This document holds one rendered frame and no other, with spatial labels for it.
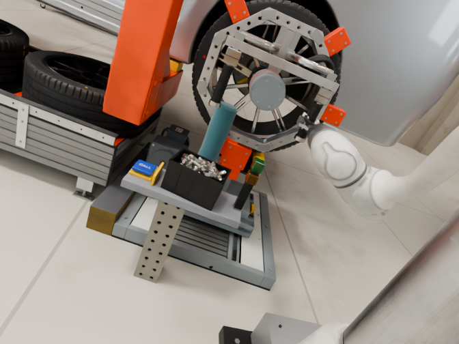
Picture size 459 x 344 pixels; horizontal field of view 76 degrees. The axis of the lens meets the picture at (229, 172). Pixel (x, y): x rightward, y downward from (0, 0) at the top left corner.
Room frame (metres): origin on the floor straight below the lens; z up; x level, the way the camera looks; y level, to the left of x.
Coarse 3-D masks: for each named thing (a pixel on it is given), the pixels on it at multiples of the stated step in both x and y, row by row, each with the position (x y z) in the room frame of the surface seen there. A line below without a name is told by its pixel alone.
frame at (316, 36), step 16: (256, 16) 1.26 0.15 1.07; (272, 16) 1.26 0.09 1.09; (288, 16) 1.27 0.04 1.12; (224, 32) 1.24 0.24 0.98; (304, 32) 1.28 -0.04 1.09; (320, 32) 1.28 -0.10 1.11; (320, 48) 1.29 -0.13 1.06; (208, 64) 1.24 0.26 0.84; (320, 64) 1.29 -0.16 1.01; (208, 80) 1.25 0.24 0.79; (208, 96) 1.25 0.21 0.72; (208, 112) 1.25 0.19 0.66; (320, 112) 1.30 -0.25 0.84; (256, 144) 1.32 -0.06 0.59; (272, 144) 1.33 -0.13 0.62
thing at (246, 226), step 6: (252, 198) 1.60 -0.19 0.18; (252, 204) 1.52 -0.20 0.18; (186, 210) 1.28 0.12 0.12; (252, 210) 1.46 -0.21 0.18; (192, 216) 1.28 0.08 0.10; (198, 216) 1.29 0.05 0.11; (252, 216) 1.40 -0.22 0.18; (210, 222) 1.30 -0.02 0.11; (216, 222) 1.30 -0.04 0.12; (240, 222) 1.32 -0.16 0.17; (246, 222) 1.37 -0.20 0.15; (252, 222) 1.37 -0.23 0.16; (222, 228) 1.30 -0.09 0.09; (228, 228) 1.31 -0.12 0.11; (234, 228) 1.31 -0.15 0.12; (240, 228) 1.31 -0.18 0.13; (246, 228) 1.32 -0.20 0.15; (252, 228) 1.32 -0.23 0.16; (240, 234) 1.32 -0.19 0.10; (246, 234) 1.32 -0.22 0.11
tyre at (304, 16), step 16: (256, 0) 1.35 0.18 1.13; (272, 0) 1.35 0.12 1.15; (224, 16) 1.33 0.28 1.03; (304, 16) 1.36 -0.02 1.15; (208, 32) 1.32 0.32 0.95; (208, 48) 1.32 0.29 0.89; (336, 64) 1.38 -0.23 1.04; (192, 80) 1.33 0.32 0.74; (336, 80) 1.39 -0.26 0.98; (336, 96) 1.40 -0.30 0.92; (288, 144) 1.38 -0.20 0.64
